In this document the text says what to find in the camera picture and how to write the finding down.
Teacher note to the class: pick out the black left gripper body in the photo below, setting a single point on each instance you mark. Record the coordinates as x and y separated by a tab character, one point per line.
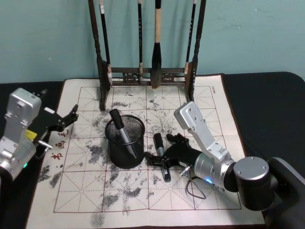
46	121

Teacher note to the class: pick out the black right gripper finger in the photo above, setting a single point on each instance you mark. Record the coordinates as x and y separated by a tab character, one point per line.
158	161
178	139

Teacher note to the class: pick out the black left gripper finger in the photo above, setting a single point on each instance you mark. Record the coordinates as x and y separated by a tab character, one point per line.
69	121
70	112

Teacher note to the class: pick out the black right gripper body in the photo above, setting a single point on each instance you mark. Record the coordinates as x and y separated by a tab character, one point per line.
183	155

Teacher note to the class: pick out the black and grey marker pen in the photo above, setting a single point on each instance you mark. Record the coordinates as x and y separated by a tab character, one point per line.
121	131
159	149

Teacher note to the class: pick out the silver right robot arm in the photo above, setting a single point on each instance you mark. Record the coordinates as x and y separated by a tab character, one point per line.
250	176

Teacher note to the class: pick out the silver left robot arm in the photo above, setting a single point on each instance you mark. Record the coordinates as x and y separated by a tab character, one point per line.
20	112

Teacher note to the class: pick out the black mesh pen holder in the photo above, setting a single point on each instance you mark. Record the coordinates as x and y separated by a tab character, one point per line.
124	155

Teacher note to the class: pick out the dark wooden brush rack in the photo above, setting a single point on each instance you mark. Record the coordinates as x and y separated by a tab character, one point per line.
100	71

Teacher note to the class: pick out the beige gridded calligraphy mat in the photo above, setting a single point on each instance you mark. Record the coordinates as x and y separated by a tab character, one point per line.
100	190

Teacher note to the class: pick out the thin black calligraphy brush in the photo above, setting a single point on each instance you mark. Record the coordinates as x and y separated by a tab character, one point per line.
140	43
190	43
104	43

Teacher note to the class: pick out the black table cloth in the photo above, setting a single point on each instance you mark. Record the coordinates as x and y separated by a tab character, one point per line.
262	107

